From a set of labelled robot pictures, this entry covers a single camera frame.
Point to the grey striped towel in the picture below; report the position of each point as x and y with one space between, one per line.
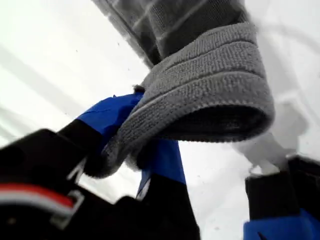
200 87

